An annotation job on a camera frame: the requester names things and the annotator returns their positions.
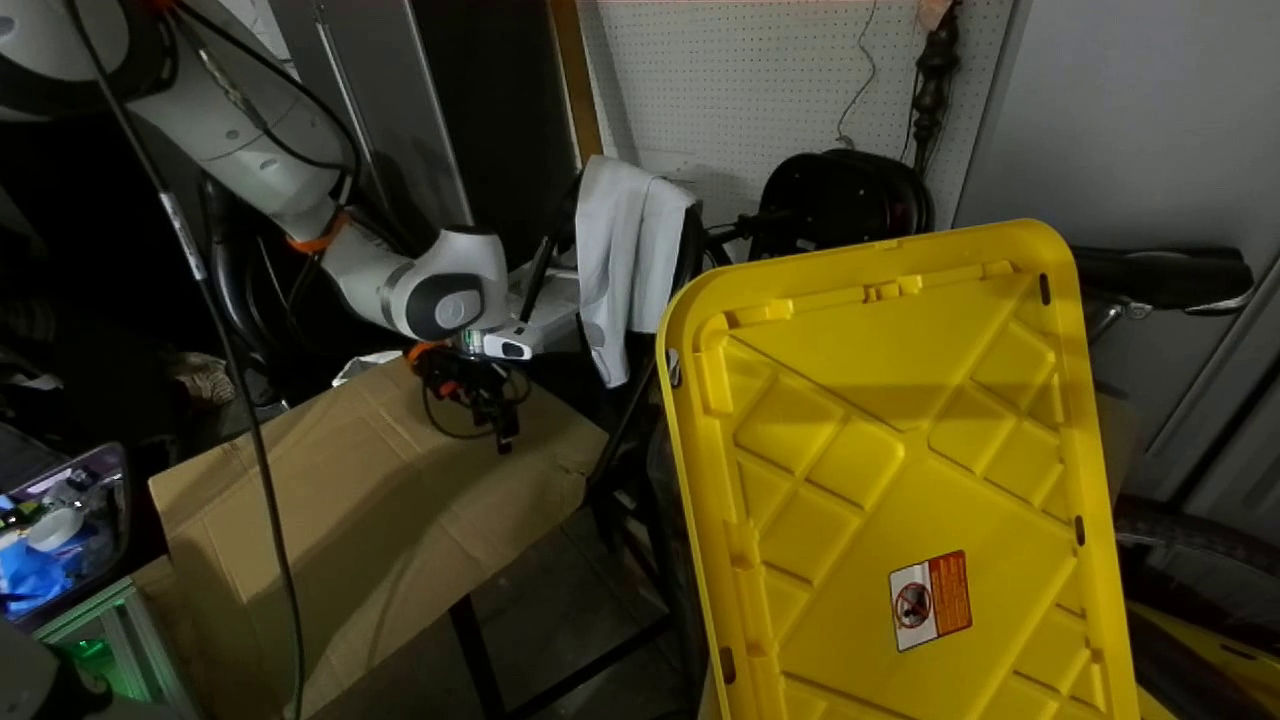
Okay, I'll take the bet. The grey metal cabinet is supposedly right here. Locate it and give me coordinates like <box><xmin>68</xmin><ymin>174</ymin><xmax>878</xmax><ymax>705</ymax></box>
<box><xmin>950</xmin><ymin>0</ymin><xmax>1280</xmax><ymax>506</ymax></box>

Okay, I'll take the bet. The white pegboard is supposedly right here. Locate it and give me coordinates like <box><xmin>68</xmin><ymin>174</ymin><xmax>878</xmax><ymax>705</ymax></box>
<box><xmin>574</xmin><ymin>0</ymin><xmax>1013</xmax><ymax>233</ymax></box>

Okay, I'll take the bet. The black folding chair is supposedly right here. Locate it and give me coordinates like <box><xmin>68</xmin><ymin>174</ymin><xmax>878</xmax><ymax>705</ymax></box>
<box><xmin>448</xmin><ymin>198</ymin><xmax>723</xmax><ymax>720</ymax></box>

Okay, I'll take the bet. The dark hanging tool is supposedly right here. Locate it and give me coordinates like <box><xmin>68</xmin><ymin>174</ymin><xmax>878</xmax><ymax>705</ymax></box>
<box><xmin>908</xmin><ymin>0</ymin><xmax>963</xmax><ymax>173</ymax></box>

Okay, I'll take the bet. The clear plastic storage bin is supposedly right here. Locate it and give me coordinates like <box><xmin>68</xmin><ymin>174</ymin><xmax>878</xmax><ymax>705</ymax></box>
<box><xmin>0</xmin><ymin>443</ymin><xmax>133</xmax><ymax>629</ymax></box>

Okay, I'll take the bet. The yellow plastic bin lid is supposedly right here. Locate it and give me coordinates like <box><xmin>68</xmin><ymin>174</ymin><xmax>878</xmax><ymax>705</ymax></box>
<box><xmin>654</xmin><ymin>218</ymin><xmax>1147</xmax><ymax>720</ymax></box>

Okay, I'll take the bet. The thin black wire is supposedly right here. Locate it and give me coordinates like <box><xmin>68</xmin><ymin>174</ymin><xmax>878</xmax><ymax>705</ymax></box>
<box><xmin>834</xmin><ymin>0</ymin><xmax>883</xmax><ymax>151</ymax></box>

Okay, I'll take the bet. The black bicycle tyre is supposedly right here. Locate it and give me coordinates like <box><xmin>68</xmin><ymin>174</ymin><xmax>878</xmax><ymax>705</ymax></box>
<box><xmin>1110</xmin><ymin>494</ymin><xmax>1280</xmax><ymax>720</ymax></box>

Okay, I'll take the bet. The white cloth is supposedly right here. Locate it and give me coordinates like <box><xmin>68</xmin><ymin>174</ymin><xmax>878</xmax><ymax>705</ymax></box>
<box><xmin>574</xmin><ymin>154</ymin><xmax>698</xmax><ymax>390</ymax></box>

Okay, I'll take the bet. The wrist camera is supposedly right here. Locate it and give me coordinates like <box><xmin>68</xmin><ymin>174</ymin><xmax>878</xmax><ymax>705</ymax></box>
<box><xmin>483</xmin><ymin>324</ymin><xmax>549</xmax><ymax>362</ymax></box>

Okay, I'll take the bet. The white paper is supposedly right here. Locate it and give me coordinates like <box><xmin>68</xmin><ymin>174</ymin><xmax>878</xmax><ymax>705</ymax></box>
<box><xmin>332</xmin><ymin>349</ymin><xmax>405</xmax><ymax>389</ymax></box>

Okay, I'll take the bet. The brown cardboard box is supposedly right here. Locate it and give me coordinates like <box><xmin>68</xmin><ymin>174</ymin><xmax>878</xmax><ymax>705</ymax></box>
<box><xmin>148</xmin><ymin>355</ymin><xmax>613</xmax><ymax>720</ymax></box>

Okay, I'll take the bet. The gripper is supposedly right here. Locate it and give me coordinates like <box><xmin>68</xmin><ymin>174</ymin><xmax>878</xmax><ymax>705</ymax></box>
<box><xmin>418</xmin><ymin>345</ymin><xmax>523</xmax><ymax>456</ymax></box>

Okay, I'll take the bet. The black cable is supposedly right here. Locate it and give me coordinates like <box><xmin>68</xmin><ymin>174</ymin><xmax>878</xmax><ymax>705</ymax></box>
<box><xmin>62</xmin><ymin>0</ymin><xmax>307</xmax><ymax>720</ymax></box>

